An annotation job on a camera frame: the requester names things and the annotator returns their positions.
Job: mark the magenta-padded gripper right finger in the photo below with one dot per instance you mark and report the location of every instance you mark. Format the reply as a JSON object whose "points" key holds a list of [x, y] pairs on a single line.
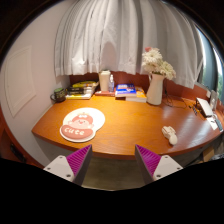
{"points": [[166, 165]]}

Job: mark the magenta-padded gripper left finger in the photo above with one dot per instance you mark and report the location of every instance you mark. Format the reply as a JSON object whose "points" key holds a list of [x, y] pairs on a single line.
{"points": [[60, 165]]}

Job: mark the white computer mouse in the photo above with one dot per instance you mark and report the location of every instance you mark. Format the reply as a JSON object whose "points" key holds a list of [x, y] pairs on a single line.
{"points": [[170, 134]]}

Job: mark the round white pink cartoon mouse pad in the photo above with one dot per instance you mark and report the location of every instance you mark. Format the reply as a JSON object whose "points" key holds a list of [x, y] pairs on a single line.
{"points": [[83, 123]]}

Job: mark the white paper sheet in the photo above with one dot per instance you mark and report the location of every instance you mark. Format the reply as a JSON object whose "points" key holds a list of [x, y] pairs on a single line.
{"points": [[212, 123]]}

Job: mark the dark phone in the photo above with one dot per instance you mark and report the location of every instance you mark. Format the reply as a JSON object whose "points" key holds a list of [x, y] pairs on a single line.
{"points": [[218, 125]]}

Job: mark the white flat device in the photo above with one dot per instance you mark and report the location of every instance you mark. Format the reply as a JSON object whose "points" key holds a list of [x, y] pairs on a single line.
{"points": [[205, 107]]}

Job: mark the green and black mug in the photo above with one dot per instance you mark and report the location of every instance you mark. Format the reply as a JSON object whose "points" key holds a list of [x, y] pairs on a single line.
{"points": [[60, 94]]}

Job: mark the white and yellow book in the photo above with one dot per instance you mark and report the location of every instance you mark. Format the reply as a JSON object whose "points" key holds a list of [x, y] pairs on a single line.
{"points": [[78, 96]]}

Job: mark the orange yellow book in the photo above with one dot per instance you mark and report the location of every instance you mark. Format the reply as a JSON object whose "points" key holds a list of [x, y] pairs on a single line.
{"points": [[140, 96]]}

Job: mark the white ceramic vase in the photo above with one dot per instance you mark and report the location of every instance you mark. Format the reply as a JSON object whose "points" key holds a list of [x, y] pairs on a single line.
{"points": [[155, 91]]}

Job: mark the reddish brown book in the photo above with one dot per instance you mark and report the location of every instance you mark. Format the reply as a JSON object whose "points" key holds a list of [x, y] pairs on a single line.
{"points": [[104, 93]]}

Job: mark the black and yellow book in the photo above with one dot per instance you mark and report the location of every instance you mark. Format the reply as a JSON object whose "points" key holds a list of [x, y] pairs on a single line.
{"points": [[84, 84]]}

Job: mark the blue book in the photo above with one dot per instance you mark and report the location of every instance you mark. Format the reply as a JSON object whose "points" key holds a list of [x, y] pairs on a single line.
{"points": [[125, 90]]}

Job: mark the cream tumbler with lid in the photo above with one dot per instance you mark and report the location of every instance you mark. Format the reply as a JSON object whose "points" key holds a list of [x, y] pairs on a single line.
{"points": [[104, 81]]}

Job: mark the clear spray bottle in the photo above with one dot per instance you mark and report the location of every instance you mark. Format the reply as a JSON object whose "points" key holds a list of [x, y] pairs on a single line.
{"points": [[111, 85]]}

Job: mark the glass window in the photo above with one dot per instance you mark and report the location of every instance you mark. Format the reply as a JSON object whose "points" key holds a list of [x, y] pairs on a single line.
{"points": [[210, 63]]}

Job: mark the white curtain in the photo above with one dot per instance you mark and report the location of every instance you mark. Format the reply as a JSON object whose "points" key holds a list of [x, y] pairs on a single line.
{"points": [[120, 36]]}

